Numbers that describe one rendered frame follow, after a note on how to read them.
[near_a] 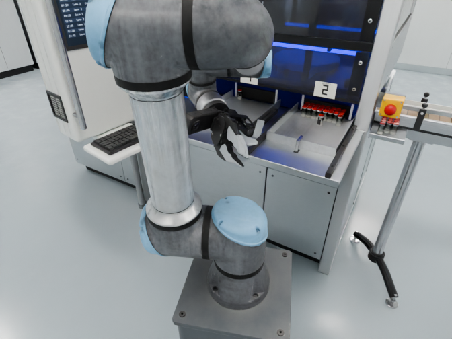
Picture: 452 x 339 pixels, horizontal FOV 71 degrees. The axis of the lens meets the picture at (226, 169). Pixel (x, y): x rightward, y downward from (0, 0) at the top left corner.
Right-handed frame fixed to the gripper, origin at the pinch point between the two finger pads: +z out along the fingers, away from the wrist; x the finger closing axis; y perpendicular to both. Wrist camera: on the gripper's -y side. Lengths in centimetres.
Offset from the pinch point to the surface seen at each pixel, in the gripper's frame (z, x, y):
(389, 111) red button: -23, -8, 72
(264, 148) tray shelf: -31.7, 17.6, 33.0
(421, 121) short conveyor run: -21, -8, 91
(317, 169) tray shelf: -13.1, 12.1, 41.4
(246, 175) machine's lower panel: -64, 56, 58
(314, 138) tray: -31, 11, 54
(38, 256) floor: -90, 142, -38
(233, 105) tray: -73, 21, 41
